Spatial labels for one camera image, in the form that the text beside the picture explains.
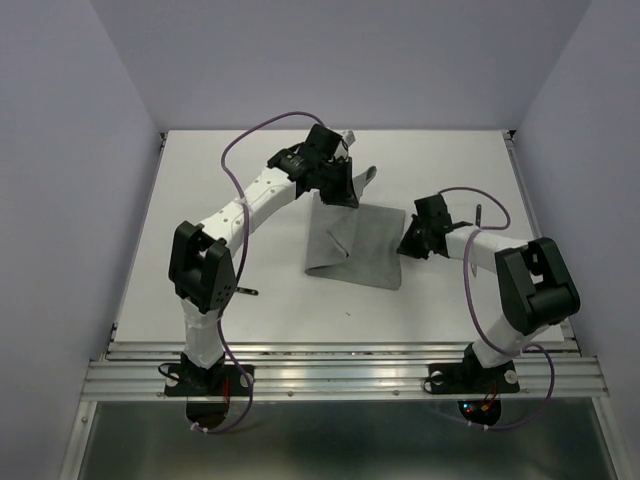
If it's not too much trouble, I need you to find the black handled fork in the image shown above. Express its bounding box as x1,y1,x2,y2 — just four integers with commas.
235,287,259,296

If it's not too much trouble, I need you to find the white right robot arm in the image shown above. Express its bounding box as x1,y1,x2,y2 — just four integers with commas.
397,187,581,390

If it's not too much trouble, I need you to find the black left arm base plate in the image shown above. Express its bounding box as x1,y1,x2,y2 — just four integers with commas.
158,363,249,398

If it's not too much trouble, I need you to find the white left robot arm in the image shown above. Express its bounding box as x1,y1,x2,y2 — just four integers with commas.
168,124,359,394

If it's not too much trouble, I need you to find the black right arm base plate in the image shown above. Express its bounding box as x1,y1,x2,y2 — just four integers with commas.
422,362,520,396

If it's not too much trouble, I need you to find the grey cloth napkin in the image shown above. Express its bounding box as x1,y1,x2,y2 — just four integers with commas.
304,194,406,291

